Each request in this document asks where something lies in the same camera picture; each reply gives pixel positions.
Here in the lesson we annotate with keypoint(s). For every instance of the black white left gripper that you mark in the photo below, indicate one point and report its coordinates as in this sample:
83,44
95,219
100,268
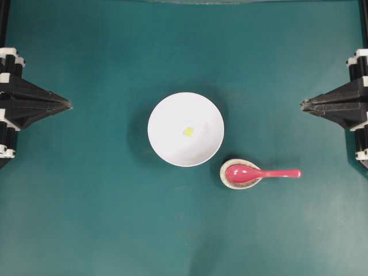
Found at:
23,113

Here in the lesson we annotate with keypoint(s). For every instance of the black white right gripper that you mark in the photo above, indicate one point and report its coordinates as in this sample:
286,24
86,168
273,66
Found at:
353,116

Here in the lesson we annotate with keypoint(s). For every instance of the pink plastic soup spoon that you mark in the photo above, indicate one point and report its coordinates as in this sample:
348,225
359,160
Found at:
242,173

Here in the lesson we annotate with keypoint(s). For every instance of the small beige spoon rest dish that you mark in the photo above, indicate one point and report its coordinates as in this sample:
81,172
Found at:
237,186

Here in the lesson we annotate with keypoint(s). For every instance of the white round bowl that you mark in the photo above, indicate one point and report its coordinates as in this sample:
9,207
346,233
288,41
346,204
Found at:
172,115

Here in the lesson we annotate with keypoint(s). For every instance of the yellow hexagonal prism block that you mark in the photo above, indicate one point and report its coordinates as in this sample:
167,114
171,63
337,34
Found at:
188,132

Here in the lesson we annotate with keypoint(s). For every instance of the black left frame post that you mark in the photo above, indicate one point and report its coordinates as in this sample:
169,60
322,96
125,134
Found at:
4,16

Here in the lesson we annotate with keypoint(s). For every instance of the black frame post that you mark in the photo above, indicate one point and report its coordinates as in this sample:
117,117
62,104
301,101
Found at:
4,16
364,21

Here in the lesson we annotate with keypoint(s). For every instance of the black right frame post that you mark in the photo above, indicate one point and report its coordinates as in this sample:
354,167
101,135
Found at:
364,21

